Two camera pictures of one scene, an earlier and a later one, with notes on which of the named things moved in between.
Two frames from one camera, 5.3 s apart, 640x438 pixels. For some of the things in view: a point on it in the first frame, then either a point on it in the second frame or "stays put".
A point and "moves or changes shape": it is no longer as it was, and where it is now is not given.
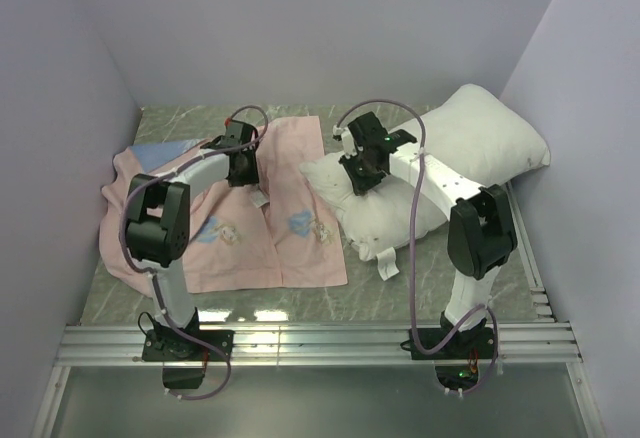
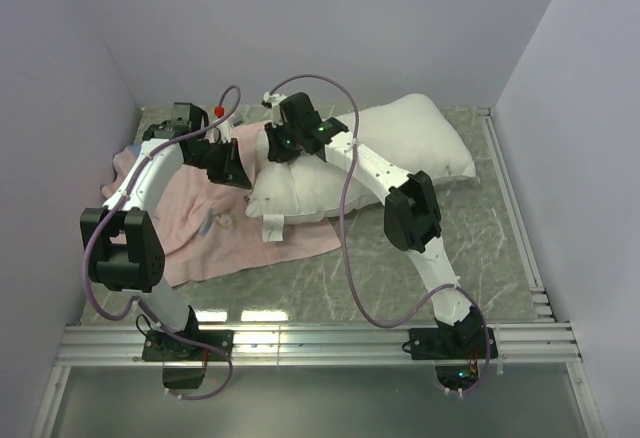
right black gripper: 359,187 -> 276,153
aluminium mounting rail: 520,344 stays put
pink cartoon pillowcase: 277,234 moves or changes shape
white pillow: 468,133 -> 406,130
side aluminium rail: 540,300 stays put
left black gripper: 250,178 -> 232,171
